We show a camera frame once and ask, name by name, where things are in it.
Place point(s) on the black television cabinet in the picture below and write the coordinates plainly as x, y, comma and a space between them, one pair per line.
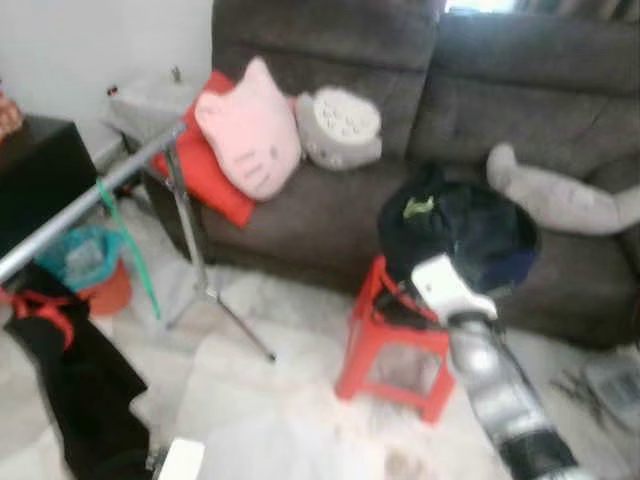
40, 170

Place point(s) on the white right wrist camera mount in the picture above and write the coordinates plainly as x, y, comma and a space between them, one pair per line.
445, 285

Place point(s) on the red waste bin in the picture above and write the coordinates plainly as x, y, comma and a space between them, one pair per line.
110, 295

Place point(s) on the red plastic stool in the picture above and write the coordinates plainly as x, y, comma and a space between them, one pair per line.
375, 340

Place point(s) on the pink cat face cushion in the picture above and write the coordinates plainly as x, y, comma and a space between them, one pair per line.
250, 140

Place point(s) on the dark brown fabric sofa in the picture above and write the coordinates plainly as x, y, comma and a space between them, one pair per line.
500, 90

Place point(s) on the dark clothes pile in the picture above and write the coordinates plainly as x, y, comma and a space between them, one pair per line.
460, 230

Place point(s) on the grey white plush cushion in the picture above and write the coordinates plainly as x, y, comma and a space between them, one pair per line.
340, 130

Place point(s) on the green plastic hanger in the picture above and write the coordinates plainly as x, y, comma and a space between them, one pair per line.
135, 260

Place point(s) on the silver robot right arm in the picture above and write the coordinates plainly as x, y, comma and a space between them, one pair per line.
495, 390

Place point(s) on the red cushion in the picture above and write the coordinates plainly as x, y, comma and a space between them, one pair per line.
215, 190

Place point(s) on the long black garment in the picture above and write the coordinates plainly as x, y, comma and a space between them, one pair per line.
70, 400

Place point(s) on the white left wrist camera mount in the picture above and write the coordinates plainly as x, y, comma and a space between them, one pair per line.
182, 460

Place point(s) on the red plastic hanger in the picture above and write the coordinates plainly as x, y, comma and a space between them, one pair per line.
45, 303

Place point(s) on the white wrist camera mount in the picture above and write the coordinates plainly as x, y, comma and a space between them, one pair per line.
182, 460
445, 285

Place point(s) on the white lace covered side table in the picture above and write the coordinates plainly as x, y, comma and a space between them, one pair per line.
140, 105

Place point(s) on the chrome metal clothes rack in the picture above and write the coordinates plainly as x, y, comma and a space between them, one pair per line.
90, 200

